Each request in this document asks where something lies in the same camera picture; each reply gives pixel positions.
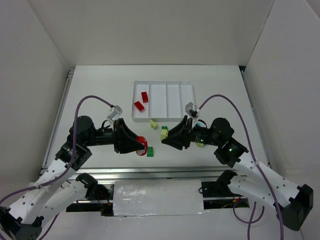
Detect red flower cylinder lego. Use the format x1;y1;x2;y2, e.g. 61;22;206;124
135;136;149;157

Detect lime sloped lego brick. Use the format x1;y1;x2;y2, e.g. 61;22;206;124
149;119;158;130

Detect red sloped lego brick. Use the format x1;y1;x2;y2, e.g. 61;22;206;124
133;101;145;113

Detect red studded lego brick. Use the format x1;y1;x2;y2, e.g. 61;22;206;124
141;91;149;103

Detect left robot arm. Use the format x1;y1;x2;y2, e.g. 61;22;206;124
0;115;148;240

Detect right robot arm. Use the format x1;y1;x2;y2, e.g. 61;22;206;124
161;116;314;231

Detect white four-compartment tray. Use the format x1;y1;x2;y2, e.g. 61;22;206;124
131;81;196;123

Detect white tape sheet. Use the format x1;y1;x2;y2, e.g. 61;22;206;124
113;179;206;217

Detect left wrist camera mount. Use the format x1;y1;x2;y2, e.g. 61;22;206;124
106;105;123;125

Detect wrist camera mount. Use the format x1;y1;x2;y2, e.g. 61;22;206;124
106;105;123;125
185;102;200;119

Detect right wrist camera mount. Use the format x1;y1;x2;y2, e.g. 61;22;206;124
185;102;200;119

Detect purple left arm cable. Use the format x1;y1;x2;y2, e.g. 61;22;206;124
0;95;112;240

